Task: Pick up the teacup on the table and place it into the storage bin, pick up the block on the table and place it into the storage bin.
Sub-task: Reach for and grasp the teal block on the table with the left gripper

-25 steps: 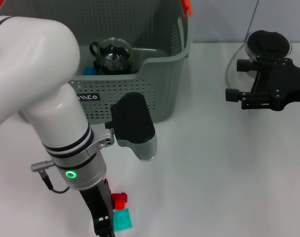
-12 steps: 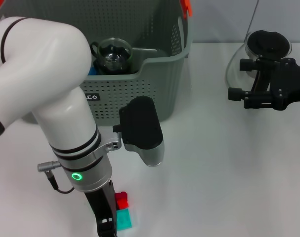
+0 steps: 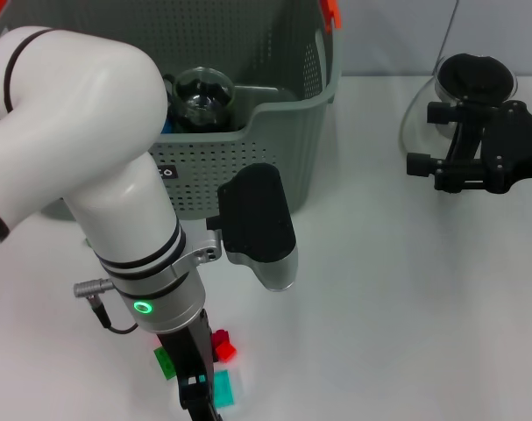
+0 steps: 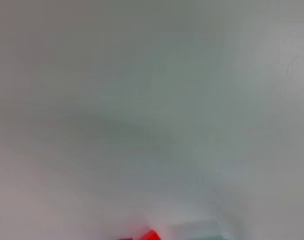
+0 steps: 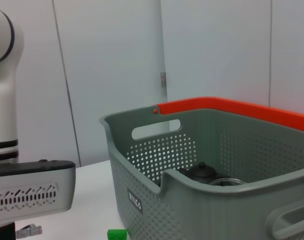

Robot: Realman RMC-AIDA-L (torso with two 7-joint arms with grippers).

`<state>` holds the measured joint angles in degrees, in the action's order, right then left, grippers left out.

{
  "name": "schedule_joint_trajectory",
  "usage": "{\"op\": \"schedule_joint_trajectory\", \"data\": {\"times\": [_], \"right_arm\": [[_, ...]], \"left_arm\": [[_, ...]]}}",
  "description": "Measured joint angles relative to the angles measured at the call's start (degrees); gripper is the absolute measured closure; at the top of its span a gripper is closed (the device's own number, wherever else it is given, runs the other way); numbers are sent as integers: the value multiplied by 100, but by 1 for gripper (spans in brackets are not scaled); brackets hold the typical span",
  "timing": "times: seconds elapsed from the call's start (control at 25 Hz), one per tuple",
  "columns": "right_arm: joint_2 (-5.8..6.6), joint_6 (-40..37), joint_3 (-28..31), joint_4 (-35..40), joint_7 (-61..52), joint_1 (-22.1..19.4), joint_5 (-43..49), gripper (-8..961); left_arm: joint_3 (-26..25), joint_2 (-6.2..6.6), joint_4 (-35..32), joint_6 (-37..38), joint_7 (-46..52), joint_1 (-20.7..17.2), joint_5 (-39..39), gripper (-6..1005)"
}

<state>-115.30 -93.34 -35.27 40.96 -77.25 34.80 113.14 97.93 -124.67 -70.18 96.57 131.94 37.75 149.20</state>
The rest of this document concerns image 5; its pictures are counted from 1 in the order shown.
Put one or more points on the glass teacup black sleeve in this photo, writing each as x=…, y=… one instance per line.
x=227, y=182

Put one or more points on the grey perforated plastic storage bin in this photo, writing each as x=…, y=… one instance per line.
x=204, y=212

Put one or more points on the metal wall hinge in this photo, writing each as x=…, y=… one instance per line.
x=163, y=80

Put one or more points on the black clay teapot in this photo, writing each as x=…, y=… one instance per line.
x=201, y=172

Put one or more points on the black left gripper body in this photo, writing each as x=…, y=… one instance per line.
x=2, y=232

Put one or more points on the green toy brick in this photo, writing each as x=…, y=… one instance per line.
x=116, y=235

